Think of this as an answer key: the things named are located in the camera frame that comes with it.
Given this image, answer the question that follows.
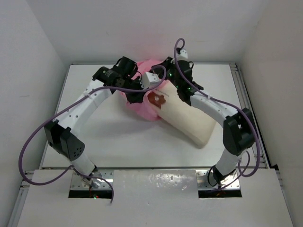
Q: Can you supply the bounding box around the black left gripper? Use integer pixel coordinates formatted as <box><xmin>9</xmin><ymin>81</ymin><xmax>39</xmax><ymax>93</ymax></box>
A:
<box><xmin>119</xmin><ymin>75</ymin><xmax>148</xmax><ymax>104</ymax></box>

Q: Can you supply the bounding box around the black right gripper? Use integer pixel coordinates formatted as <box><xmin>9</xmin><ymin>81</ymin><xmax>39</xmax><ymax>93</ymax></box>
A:
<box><xmin>152</xmin><ymin>57</ymin><xmax>181</xmax><ymax>89</ymax></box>

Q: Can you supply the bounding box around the pink satin pillowcase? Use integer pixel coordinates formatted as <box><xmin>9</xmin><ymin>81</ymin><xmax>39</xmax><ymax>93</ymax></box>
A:
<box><xmin>120</xmin><ymin>59</ymin><xmax>169</xmax><ymax>122</ymax></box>

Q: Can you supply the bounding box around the cream pillow with bear print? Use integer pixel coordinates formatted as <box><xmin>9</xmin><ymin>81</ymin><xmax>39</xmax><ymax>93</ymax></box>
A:
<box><xmin>147</xmin><ymin>81</ymin><xmax>216</xmax><ymax>148</ymax></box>

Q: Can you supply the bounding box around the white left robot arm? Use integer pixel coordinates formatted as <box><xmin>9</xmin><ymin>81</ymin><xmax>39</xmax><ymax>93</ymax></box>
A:
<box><xmin>44</xmin><ymin>57</ymin><xmax>142</xmax><ymax>176</ymax></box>

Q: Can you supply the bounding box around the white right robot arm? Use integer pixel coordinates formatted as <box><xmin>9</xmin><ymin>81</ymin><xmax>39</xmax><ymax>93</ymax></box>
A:
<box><xmin>160</xmin><ymin>57</ymin><xmax>259</xmax><ymax>187</ymax></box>

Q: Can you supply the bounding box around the white foam front board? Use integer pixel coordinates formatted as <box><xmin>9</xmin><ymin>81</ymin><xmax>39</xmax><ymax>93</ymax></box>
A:
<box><xmin>18</xmin><ymin>170</ymin><xmax>292</xmax><ymax>227</ymax></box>

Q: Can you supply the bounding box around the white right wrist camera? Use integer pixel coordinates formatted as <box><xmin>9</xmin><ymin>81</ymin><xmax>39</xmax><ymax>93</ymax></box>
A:
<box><xmin>176</xmin><ymin>48</ymin><xmax>188</xmax><ymax>61</ymax></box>

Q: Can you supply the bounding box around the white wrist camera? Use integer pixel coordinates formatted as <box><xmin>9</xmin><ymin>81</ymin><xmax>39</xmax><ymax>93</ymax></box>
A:
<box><xmin>176</xmin><ymin>48</ymin><xmax>188</xmax><ymax>61</ymax></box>
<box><xmin>141</xmin><ymin>72</ymin><xmax>160</xmax><ymax>89</ymax></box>

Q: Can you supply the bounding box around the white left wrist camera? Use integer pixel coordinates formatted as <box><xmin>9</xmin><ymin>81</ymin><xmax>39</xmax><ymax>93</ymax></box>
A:
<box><xmin>141</xmin><ymin>72</ymin><xmax>160</xmax><ymax>89</ymax></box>

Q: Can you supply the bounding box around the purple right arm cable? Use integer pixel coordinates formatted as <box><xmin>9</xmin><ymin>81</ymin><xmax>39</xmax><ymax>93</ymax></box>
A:
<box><xmin>174</xmin><ymin>37</ymin><xmax>261</xmax><ymax>190</ymax></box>

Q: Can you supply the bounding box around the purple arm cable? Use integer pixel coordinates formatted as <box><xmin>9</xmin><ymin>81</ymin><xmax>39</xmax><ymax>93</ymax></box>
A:
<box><xmin>174</xmin><ymin>37</ymin><xmax>261</xmax><ymax>190</ymax></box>
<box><xmin>18</xmin><ymin>65</ymin><xmax>168</xmax><ymax>204</ymax></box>

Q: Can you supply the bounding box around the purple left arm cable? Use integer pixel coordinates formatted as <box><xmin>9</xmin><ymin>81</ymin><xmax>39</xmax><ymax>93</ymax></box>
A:
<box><xmin>18</xmin><ymin>65</ymin><xmax>168</xmax><ymax>204</ymax></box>

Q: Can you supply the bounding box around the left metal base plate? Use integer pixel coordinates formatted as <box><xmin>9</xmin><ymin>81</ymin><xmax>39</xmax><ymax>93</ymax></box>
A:
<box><xmin>70</xmin><ymin>171</ymin><xmax>114</xmax><ymax>191</ymax></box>

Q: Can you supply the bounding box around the metal base plate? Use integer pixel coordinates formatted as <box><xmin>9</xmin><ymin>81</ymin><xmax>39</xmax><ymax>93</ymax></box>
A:
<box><xmin>196</xmin><ymin>170</ymin><xmax>242</xmax><ymax>190</ymax></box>
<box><xmin>70</xmin><ymin>171</ymin><xmax>114</xmax><ymax>191</ymax></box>

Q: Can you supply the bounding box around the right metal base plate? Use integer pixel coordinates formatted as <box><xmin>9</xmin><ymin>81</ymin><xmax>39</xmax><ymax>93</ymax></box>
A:
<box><xmin>196</xmin><ymin>170</ymin><xmax>242</xmax><ymax>190</ymax></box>

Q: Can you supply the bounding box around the aluminium frame rail right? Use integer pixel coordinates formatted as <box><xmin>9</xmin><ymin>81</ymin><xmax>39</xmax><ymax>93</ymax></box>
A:
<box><xmin>229</xmin><ymin>63</ymin><xmax>270</xmax><ymax>168</ymax></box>

